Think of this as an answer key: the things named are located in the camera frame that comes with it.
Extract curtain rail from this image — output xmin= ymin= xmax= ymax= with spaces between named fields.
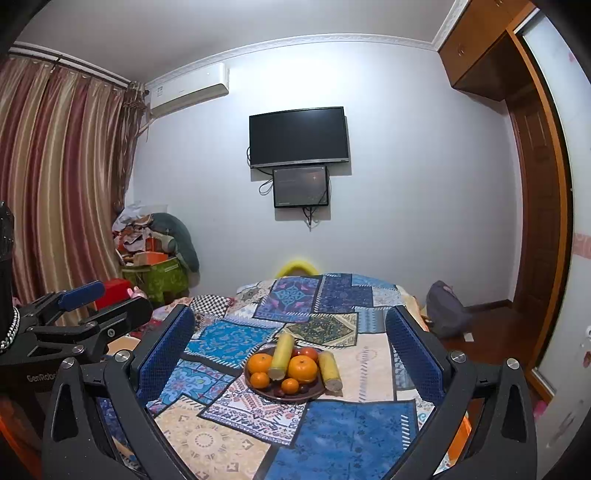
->
xmin=9 ymin=41 xmax=144 ymax=93

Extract patchwork printed blanket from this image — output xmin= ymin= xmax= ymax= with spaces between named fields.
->
xmin=97 ymin=273 xmax=472 ymax=480

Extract large orange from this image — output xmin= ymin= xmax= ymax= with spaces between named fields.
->
xmin=288 ymin=355 xmax=319 ymax=384
xmin=247 ymin=353 xmax=274 ymax=376

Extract white air conditioner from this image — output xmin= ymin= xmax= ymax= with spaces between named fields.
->
xmin=144 ymin=62 xmax=230 ymax=121

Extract wooden door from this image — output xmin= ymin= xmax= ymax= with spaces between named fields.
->
xmin=508 ymin=34 xmax=573 ymax=384

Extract grey-green cushion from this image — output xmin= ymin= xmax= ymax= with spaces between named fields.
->
xmin=152 ymin=213 xmax=200 ymax=273

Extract striped brown curtain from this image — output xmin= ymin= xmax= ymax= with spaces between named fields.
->
xmin=0 ymin=51 xmax=144 ymax=324

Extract yellow chair back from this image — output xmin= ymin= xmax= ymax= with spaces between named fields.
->
xmin=276 ymin=259 xmax=319 ymax=278

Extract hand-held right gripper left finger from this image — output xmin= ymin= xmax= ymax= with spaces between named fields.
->
xmin=41 ymin=302 xmax=199 ymax=480

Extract brown round plate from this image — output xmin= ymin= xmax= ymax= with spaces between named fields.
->
xmin=243 ymin=351 xmax=328 ymax=403

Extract black wall television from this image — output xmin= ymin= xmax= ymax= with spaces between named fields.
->
xmin=249 ymin=107 xmax=349 ymax=169

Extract wooden overhead cabinet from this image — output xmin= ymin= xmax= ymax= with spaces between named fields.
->
xmin=438 ymin=0 xmax=541 ymax=102

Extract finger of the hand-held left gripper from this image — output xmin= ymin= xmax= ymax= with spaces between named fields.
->
xmin=18 ymin=281 xmax=105 ymax=326
xmin=21 ymin=298 xmax=153 ymax=360

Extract pile of cardboard clutter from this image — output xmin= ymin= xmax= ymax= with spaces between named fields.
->
xmin=112 ymin=203 xmax=178 ymax=266

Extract grey backpack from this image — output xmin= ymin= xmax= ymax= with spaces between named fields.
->
xmin=425 ymin=281 xmax=474 ymax=340

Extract small black monitor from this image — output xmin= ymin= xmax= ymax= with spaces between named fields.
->
xmin=272 ymin=165 xmax=329 ymax=208

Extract green patterned box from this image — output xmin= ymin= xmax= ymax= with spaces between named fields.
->
xmin=121 ymin=258 xmax=190 ymax=305

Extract red box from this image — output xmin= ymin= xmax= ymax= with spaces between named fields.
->
xmin=95 ymin=278 xmax=134 ymax=310

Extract white wardrobe door pink stickers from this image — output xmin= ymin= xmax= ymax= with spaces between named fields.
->
xmin=522 ymin=14 xmax=591 ymax=462

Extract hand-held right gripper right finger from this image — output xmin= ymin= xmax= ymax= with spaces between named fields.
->
xmin=385 ymin=305 xmax=539 ymax=480

